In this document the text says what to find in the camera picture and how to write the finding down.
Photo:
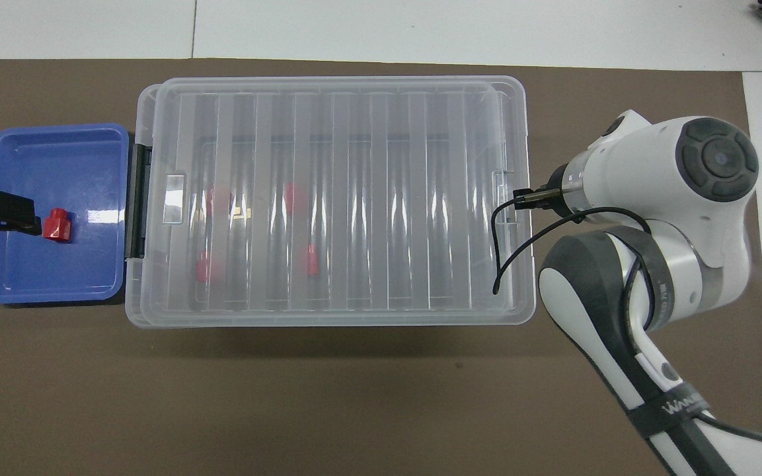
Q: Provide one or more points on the small yellow piece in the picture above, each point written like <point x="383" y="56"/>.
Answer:
<point x="242" y="213"/>

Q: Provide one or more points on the red block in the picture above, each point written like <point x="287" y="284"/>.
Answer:
<point x="57" y="225"/>
<point x="312" y="260"/>
<point x="203" y="268"/>
<point x="294" y="196"/>
<point x="220" y="199"/>

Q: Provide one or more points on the black box latch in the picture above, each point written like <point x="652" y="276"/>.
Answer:
<point x="137" y="198"/>

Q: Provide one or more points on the clear ribbed plastic lid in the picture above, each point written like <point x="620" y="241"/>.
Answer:
<point x="354" y="132"/>

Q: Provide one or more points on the blue plastic tray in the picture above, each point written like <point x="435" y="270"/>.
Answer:
<point x="57" y="165"/>

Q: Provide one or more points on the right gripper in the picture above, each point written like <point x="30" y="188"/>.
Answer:
<point x="558" y="180"/>

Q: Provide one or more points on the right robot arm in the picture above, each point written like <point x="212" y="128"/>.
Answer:
<point x="658" y="172"/>

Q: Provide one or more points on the clear plastic storage box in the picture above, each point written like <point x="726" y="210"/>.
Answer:
<point x="328" y="318"/>

